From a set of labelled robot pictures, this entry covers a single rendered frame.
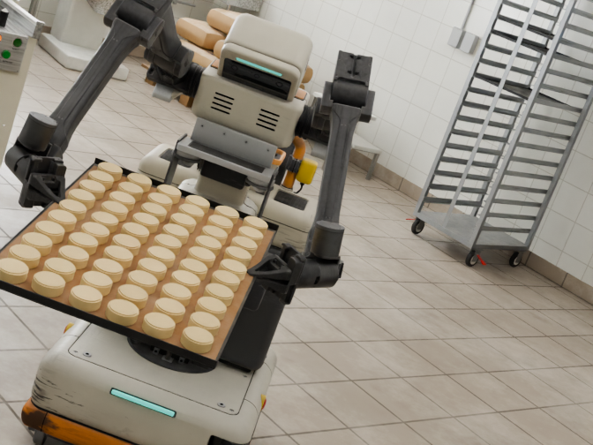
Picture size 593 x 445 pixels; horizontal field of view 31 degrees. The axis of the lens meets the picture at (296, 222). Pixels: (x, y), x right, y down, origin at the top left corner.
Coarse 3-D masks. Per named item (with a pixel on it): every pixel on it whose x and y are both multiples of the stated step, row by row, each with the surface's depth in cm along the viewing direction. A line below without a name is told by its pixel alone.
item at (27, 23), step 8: (0, 0) 428; (8, 0) 424; (0, 8) 427; (8, 8) 421; (16, 8) 415; (8, 16) 420; (16, 16) 414; (24, 16) 409; (32, 16) 409; (16, 24) 414; (24, 24) 408; (32, 24) 403; (40, 24) 400; (32, 32) 402; (40, 32) 402
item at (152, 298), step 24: (96, 168) 220; (144, 192) 217; (168, 216) 210; (192, 240) 204; (264, 240) 215; (216, 264) 199; (24, 288) 169; (240, 288) 193; (96, 312) 170; (144, 312) 174; (192, 312) 180; (216, 336) 175
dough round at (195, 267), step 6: (180, 264) 190; (186, 264) 190; (192, 264) 191; (198, 264) 192; (204, 264) 192; (186, 270) 189; (192, 270) 189; (198, 270) 189; (204, 270) 190; (198, 276) 189; (204, 276) 190
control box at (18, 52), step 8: (0, 32) 394; (8, 32) 397; (8, 40) 397; (24, 40) 400; (0, 48) 396; (8, 48) 398; (16, 48) 400; (24, 48) 401; (0, 56) 398; (16, 56) 401; (0, 64) 399; (8, 64) 401; (16, 64) 403
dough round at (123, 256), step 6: (108, 246) 186; (114, 246) 187; (120, 246) 188; (108, 252) 185; (114, 252) 185; (120, 252) 186; (126, 252) 187; (102, 258) 185; (108, 258) 184; (114, 258) 184; (120, 258) 184; (126, 258) 185; (132, 258) 186; (120, 264) 184; (126, 264) 185
